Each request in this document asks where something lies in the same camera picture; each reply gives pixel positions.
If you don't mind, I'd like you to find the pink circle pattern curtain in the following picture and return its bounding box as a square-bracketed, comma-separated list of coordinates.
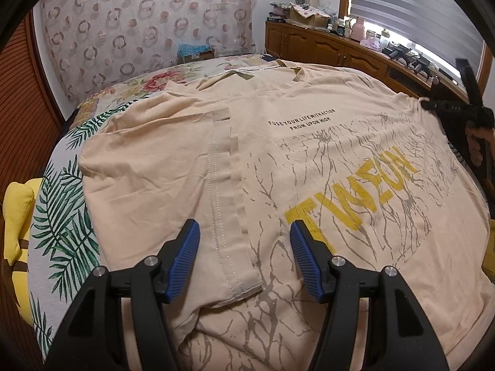
[39, 0, 257, 103]

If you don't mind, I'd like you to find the person's right hand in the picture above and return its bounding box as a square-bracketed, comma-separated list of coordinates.
[465, 126, 495, 168]

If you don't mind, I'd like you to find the palm leaf print blanket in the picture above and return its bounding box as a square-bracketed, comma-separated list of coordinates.
[28, 101, 132, 358]

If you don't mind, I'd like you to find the yellow pikachu plush toy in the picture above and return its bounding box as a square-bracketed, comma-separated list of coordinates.
[2, 178, 43, 326]

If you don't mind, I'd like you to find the pink bottle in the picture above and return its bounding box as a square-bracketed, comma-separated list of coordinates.
[350, 18, 366, 42]

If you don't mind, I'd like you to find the cardboard box with blue items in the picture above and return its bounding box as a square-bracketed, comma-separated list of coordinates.
[177, 43, 215, 64]

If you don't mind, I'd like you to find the grey zebra window blind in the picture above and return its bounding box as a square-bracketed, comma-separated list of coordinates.
[350, 0, 484, 71]

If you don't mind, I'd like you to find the purple translucent container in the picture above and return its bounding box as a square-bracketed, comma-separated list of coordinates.
[360, 29, 383, 52]

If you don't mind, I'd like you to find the open cardboard box on cabinet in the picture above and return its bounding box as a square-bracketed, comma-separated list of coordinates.
[290, 3, 330, 28]

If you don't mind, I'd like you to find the floral quilt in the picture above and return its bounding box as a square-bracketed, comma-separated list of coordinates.
[70, 54, 276, 129]

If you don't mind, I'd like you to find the wooden sideboard cabinet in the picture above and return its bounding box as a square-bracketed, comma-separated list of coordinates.
[265, 21, 467, 102]

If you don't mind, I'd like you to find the beige printed t-shirt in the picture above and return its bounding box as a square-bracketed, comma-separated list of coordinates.
[79, 62, 494, 370]

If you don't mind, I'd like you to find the brown louvered wardrobe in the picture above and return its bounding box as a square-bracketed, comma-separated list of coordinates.
[1, 14, 66, 193]

